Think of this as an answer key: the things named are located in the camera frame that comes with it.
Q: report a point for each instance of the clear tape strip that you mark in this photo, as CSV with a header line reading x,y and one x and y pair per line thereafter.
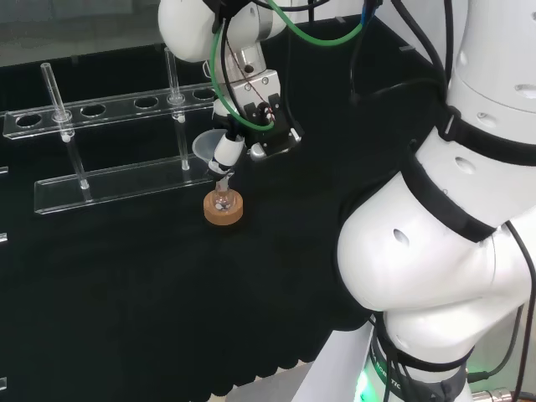
x,y
74,59
407,48

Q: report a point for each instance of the clear acrylic funnel stand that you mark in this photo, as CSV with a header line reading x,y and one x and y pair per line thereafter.
x,y
109,146

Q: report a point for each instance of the small glass round-bottom flask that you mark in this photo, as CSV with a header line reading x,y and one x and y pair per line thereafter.
x,y
223,201

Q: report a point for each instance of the black bench cloth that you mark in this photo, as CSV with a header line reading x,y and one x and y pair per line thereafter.
x,y
146,293

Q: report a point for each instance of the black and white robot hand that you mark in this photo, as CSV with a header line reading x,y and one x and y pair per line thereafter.
x,y
268,125

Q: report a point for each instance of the translucent plastic funnel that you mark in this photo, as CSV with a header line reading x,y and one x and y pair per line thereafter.
x,y
205,146

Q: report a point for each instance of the small clear glass funnel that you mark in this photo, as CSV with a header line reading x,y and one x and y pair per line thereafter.
x,y
207,69

